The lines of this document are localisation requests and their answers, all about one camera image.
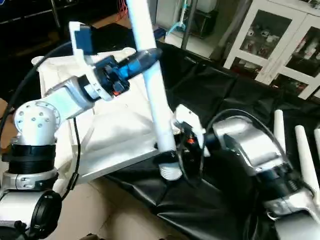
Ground white plastic table top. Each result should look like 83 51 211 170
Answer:
31 47 182 184

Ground black mat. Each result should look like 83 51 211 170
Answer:
0 22 320 240

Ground white glass-door cabinet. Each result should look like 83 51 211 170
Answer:
223 0 320 99

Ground teal and white pole tool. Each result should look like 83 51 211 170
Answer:
172 0 194 37

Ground dark metal stand pole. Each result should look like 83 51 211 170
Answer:
181 0 197 52

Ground grey metal post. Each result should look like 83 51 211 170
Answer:
50 0 64 29

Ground blue box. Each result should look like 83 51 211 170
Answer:
152 27 167 42

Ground red cables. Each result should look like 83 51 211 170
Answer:
115 0 129 22

